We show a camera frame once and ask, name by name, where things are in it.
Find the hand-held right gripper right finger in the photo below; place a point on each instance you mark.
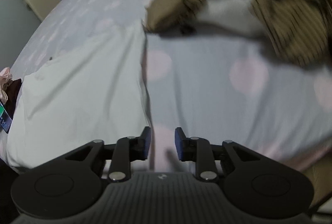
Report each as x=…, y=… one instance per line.
x=179, y=143

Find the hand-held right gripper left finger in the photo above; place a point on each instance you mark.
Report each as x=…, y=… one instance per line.
x=146, y=142

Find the white t-shirt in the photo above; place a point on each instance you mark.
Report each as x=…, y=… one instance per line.
x=77, y=97

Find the bed with pink dotted sheet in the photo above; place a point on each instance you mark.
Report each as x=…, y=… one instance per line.
x=207, y=97

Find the small black clip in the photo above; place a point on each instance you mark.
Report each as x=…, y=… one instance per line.
x=188, y=29

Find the dark red printed cushion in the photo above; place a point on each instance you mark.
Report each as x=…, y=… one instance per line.
x=14, y=97

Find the white crinkled cloth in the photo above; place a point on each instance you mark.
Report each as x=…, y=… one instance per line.
x=228, y=11

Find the olive striped garment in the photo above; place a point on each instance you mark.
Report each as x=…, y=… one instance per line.
x=285, y=19
x=176, y=1

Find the smartphone with lit screen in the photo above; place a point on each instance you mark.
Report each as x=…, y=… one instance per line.
x=4, y=117

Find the light pink garment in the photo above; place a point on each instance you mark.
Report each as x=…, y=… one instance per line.
x=5, y=78

